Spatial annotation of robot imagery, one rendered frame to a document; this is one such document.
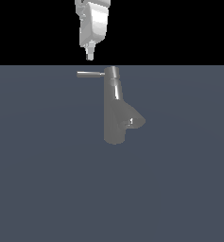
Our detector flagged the grey metal faucet body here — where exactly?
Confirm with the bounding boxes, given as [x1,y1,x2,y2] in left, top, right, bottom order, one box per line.
[103,78,146,146]

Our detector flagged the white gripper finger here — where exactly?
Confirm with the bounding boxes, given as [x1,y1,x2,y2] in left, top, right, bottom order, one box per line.
[85,40,96,61]

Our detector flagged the grey faucet handle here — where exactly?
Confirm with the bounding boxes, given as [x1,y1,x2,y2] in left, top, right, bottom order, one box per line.
[76,65,122,80]

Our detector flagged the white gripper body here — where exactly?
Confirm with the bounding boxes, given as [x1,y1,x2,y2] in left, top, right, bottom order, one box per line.
[74,0,112,49]

